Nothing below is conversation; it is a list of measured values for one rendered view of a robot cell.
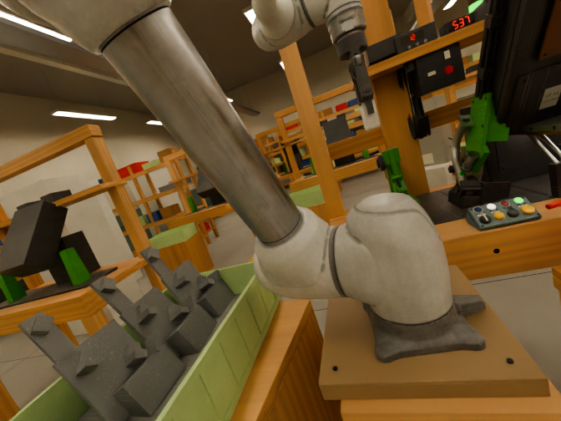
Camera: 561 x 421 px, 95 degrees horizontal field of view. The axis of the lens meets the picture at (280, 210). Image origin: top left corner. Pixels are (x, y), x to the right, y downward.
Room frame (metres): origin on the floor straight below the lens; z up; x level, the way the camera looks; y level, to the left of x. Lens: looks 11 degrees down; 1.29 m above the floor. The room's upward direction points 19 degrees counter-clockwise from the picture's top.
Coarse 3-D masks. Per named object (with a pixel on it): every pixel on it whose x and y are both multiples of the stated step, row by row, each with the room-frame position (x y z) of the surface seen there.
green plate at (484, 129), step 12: (492, 96) 0.86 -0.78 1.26; (480, 108) 0.90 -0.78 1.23; (492, 108) 0.87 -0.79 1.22; (480, 120) 0.90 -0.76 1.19; (492, 120) 0.87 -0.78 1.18; (468, 132) 0.97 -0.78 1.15; (480, 132) 0.89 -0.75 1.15; (492, 132) 0.87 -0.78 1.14; (504, 132) 0.86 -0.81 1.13; (468, 144) 0.97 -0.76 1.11; (480, 144) 0.88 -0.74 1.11
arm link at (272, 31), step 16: (256, 0) 0.60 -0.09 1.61; (272, 0) 0.59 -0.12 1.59; (288, 0) 0.70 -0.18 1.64; (256, 16) 0.66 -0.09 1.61; (272, 16) 0.66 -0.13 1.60; (288, 16) 0.70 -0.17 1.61; (304, 16) 0.72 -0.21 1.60; (256, 32) 0.78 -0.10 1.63; (272, 32) 0.72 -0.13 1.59; (288, 32) 0.72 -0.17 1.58; (304, 32) 0.76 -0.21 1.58; (272, 48) 0.80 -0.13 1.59
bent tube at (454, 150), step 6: (468, 114) 0.97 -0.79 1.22; (462, 120) 0.98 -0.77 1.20; (468, 120) 0.96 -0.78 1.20; (462, 126) 0.95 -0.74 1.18; (468, 126) 0.95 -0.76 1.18; (456, 132) 1.00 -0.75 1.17; (462, 132) 0.98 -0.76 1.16; (456, 138) 1.01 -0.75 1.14; (456, 144) 1.02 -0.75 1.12; (456, 150) 1.02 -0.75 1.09; (456, 156) 1.01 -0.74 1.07; (456, 162) 1.00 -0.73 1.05; (456, 168) 0.98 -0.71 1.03; (456, 174) 0.97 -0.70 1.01
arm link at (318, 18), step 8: (304, 0) 0.70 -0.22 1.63; (312, 0) 0.69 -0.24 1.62; (320, 0) 0.69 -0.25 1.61; (328, 0) 0.68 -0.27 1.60; (336, 0) 0.67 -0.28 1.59; (344, 0) 0.66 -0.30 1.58; (352, 0) 0.66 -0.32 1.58; (360, 0) 0.68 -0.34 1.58; (304, 8) 0.71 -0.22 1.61; (312, 8) 0.70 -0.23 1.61; (320, 8) 0.69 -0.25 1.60; (328, 8) 0.69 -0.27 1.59; (336, 8) 0.67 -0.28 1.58; (312, 16) 0.71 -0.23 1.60; (320, 16) 0.71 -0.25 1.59; (328, 16) 0.69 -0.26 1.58; (312, 24) 0.74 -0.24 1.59; (320, 24) 0.75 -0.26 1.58
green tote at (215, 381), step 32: (256, 288) 0.77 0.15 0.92; (224, 320) 0.59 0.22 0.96; (256, 320) 0.70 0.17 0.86; (224, 352) 0.54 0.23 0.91; (256, 352) 0.65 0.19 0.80; (64, 384) 0.58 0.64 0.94; (192, 384) 0.43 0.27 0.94; (224, 384) 0.50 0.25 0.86; (32, 416) 0.51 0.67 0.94; (64, 416) 0.55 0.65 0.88; (160, 416) 0.37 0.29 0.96; (192, 416) 0.41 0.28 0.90; (224, 416) 0.47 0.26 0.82
